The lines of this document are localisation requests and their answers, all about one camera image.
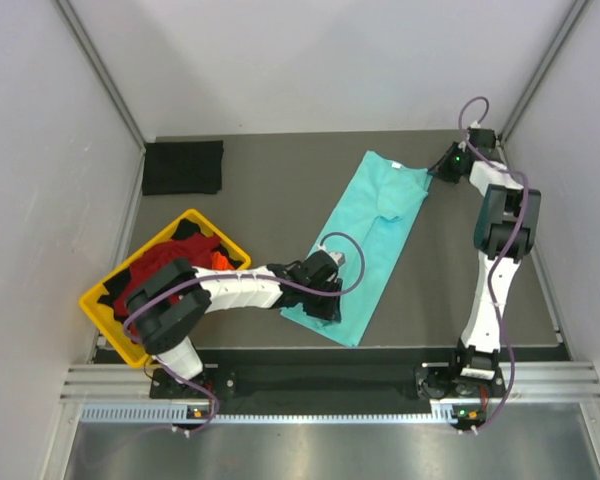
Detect teal t shirt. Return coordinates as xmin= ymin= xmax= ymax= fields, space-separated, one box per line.
xmin=281 ymin=151 xmax=431 ymax=347

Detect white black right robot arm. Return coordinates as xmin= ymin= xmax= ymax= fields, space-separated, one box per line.
xmin=428 ymin=123 xmax=541 ymax=396

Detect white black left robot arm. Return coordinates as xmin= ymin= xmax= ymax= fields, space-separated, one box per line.
xmin=125 ymin=248 xmax=345 ymax=397

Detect orange t shirt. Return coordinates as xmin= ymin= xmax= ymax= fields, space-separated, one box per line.
xmin=211 ymin=251 xmax=234 ymax=271

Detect dark red t shirt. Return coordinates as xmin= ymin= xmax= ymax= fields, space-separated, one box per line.
xmin=100 ymin=233 xmax=221 ymax=322

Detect folded black t shirt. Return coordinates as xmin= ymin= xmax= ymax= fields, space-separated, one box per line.
xmin=142 ymin=140 xmax=224 ymax=196

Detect black t shirt in bin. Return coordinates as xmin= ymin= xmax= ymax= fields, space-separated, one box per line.
xmin=98 ymin=219 xmax=241 ymax=310

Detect yellow plastic bin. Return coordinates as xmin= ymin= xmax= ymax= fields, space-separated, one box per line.
xmin=79 ymin=209 xmax=251 ymax=368

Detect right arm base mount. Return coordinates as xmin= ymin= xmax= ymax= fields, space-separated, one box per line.
xmin=414 ymin=363 xmax=506 ymax=401

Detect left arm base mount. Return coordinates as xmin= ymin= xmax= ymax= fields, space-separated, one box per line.
xmin=142 ymin=358 xmax=215 ymax=400

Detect aluminium frame rail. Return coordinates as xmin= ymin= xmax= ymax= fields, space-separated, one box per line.
xmin=60 ymin=362 xmax=600 ymax=403

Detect grey slotted cable duct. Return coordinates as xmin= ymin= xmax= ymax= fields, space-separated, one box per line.
xmin=79 ymin=402 xmax=486 ymax=424

